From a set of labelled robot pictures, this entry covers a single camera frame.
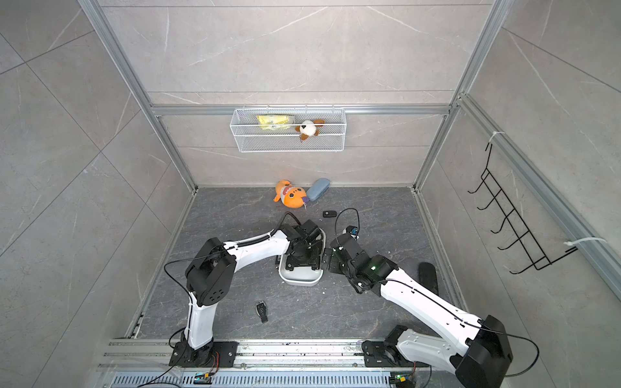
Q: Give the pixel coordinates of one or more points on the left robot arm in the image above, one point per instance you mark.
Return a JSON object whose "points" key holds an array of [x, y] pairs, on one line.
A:
{"points": [[210, 274]]}

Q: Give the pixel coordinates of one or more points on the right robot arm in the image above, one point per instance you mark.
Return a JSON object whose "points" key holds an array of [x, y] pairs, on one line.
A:
{"points": [[476, 350]]}

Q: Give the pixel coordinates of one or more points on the white storage box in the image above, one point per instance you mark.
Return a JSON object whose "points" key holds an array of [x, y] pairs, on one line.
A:
{"points": [[302, 276]]}

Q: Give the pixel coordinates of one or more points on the black oval object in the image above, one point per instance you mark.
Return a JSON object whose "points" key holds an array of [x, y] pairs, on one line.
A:
{"points": [[428, 277]]}

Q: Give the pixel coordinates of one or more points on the white wire wall basket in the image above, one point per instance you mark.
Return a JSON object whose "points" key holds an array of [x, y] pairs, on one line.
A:
{"points": [[250, 138]]}

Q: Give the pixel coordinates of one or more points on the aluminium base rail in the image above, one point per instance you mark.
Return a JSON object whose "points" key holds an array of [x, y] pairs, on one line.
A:
{"points": [[278, 363]]}

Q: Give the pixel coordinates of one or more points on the black silver key front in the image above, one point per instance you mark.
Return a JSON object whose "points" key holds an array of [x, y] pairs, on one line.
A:
{"points": [[262, 312]]}

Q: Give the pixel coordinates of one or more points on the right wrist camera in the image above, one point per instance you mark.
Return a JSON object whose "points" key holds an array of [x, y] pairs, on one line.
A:
{"points": [[353, 231]]}

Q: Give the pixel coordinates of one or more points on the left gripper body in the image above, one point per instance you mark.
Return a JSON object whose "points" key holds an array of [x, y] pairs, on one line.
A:
{"points": [[308, 257]]}

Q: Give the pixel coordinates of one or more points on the blue grey pouch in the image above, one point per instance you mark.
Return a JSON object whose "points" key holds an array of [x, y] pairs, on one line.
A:
{"points": [[318, 189]]}

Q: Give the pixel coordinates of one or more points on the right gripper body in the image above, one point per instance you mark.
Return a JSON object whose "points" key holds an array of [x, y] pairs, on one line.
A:
{"points": [[335, 265]]}

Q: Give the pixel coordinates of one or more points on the orange plush toy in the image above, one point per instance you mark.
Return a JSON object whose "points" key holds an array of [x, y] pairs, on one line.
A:
{"points": [[291, 196]]}

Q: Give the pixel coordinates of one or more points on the black wall hook rack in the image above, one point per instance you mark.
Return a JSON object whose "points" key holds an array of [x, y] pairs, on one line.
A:
{"points": [[513, 221]]}

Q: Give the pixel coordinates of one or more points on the yellow item in basket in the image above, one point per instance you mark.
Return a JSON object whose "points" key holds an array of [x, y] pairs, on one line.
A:
{"points": [[275, 122]]}

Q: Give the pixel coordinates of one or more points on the brown white plush dog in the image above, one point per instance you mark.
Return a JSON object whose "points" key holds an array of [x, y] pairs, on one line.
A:
{"points": [[309, 129]]}

